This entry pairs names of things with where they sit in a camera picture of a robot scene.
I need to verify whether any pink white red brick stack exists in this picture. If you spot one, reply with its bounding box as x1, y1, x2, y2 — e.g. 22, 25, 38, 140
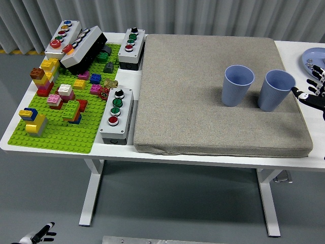
46, 94, 64, 110

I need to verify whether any silver metal plate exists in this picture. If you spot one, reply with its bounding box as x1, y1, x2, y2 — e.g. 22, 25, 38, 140
102, 235, 229, 244

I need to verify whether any five-button white control box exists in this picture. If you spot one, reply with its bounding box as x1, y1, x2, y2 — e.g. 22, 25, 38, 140
44, 20, 82, 61

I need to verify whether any light blue plate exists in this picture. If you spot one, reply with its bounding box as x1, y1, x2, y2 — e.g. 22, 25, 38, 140
301, 47, 325, 82

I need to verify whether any blue ribbed plastic cup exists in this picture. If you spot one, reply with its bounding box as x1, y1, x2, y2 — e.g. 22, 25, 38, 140
257, 70, 297, 112
220, 65, 255, 107

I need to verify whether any metal bracket under table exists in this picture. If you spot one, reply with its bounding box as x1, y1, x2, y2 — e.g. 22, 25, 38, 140
273, 170, 293, 184

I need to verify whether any yellow white brick stack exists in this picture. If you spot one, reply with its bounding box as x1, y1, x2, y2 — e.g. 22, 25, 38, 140
40, 57, 61, 83

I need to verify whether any blue yellow grey brick duck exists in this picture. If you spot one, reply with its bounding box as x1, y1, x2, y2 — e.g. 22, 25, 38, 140
18, 107, 49, 138

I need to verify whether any green lego baseplate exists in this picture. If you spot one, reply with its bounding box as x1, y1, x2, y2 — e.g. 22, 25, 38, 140
7, 43, 122, 155

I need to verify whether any grey pleated curtain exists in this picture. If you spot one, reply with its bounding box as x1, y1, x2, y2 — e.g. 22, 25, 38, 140
0, 0, 325, 55

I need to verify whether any tilted white black control box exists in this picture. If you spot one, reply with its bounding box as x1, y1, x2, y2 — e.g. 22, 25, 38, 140
60, 25, 108, 76

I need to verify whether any large knob three-button control box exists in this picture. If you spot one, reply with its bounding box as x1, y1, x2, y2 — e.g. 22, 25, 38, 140
99, 87, 135, 146

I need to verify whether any green orange blue brick stack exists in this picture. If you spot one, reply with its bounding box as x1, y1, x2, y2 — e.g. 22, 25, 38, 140
61, 100, 82, 125

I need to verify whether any red valve handwheel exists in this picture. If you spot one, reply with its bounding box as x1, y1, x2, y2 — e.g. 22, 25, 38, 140
98, 87, 110, 101

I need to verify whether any yellow black floor tape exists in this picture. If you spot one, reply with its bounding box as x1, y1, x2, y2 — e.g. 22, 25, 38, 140
0, 49, 46, 55

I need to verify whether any brass valve fitting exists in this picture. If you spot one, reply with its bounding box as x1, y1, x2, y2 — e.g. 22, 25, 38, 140
103, 78, 119, 89

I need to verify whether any brown yellow pink red tower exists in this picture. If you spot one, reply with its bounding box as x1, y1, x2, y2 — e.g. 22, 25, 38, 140
29, 67, 55, 98

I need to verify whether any white table leg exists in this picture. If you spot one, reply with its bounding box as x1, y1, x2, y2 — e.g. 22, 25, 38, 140
78, 159, 105, 227
255, 168, 281, 238

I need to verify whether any small knob three-button control box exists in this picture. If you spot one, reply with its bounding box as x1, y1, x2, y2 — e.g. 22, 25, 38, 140
117, 27, 146, 71

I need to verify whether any grey-brown fabric mat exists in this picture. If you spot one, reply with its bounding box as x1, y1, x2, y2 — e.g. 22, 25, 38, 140
134, 34, 313, 158

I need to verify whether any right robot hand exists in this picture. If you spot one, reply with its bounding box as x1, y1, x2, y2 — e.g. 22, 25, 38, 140
290, 64, 325, 123

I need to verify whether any green lego brick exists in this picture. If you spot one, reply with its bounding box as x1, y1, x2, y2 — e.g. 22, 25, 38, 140
95, 51, 110, 63

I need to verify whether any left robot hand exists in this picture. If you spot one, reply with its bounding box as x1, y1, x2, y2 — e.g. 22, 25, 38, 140
19, 222, 57, 244

